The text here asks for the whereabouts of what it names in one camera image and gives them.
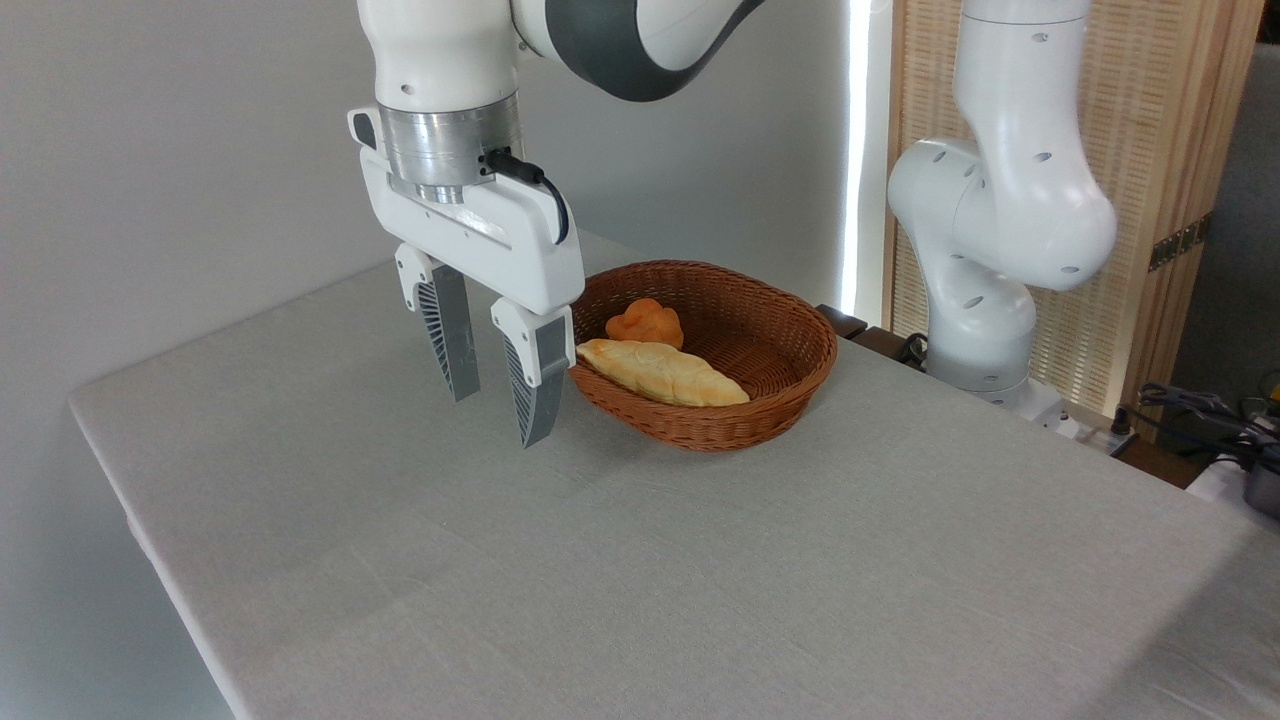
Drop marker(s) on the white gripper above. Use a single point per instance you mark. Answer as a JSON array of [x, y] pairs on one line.
[[497, 235]]

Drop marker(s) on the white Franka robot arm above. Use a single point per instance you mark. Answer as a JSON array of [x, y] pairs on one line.
[[1010, 210]]

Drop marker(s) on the round orange bread bun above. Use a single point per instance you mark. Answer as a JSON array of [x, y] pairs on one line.
[[645, 320]]

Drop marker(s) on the long pale bread loaf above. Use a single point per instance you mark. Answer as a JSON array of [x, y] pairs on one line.
[[660, 372]]

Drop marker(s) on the grey tablecloth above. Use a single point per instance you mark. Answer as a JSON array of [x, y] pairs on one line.
[[600, 560]]

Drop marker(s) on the brown wicker basket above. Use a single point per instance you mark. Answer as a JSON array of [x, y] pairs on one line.
[[780, 340]]

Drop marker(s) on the metal screen hinge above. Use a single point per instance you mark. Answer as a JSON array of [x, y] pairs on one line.
[[1180, 242]]

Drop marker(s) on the wooden slatted folding screen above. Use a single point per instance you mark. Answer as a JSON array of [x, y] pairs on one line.
[[1150, 120]]

